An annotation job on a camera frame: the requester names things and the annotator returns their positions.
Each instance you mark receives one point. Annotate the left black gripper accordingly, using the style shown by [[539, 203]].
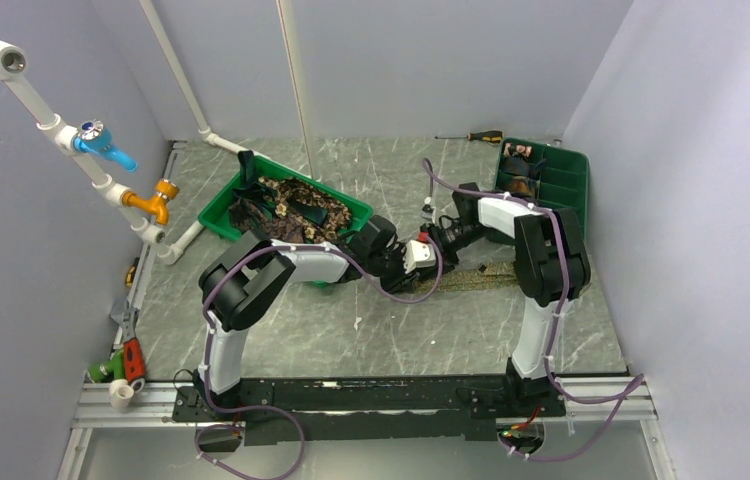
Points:
[[402, 283]]

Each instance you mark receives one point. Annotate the olive gold patterned tie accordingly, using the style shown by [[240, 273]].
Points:
[[488, 276]]

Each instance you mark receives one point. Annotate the rolled ties in organizer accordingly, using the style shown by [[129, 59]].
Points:
[[522, 175]]

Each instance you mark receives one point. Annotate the white vertical pole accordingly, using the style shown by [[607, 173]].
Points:
[[298, 78]]

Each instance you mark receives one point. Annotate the dark teal tie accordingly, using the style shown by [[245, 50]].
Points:
[[249, 192]]

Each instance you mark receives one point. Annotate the aluminium frame rail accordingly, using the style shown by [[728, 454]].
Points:
[[586, 399]]

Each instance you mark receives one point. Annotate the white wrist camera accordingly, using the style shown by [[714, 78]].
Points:
[[418, 253], [428, 210]]

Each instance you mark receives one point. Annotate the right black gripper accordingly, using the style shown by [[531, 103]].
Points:
[[450, 260]]

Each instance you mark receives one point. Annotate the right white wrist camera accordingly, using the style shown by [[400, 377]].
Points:
[[428, 210]]

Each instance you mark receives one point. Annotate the red pipe wrench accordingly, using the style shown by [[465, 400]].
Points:
[[125, 315]]

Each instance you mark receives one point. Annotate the green pipe fitting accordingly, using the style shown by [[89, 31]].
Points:
[[105, 372]]

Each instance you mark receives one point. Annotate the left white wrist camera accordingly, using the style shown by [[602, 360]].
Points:
[[418, 253]]

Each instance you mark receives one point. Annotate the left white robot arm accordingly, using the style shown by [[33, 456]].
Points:
[[240, 286]]

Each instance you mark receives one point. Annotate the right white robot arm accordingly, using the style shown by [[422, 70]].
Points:
[[550, 263]]

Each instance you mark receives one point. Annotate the green compartment organizer box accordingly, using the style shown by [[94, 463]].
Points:
[[564, 180]]

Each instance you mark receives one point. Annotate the yellow black tool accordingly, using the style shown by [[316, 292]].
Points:
[[130, 274]]

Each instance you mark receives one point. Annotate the orange handled screwdriver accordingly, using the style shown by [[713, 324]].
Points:
[[491, 137]]

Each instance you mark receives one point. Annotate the blue valve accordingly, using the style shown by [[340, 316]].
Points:
[[94, 138]]

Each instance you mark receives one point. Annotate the white pipe fitting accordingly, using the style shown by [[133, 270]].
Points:
[[121, 394]]

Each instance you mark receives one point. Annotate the white pvc pipe frame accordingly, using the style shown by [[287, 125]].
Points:
[[13, 66]]

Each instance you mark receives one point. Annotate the brown floral tie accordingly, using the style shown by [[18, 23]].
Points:
[[339, 221]]

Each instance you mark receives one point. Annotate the green tray of ties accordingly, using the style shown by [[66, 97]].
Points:
[[229, 219]]

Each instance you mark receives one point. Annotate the orange brass tap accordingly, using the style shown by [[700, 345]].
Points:
[[155, 205]]

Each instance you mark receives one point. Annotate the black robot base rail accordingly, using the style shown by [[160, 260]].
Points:
[[474, 407]]

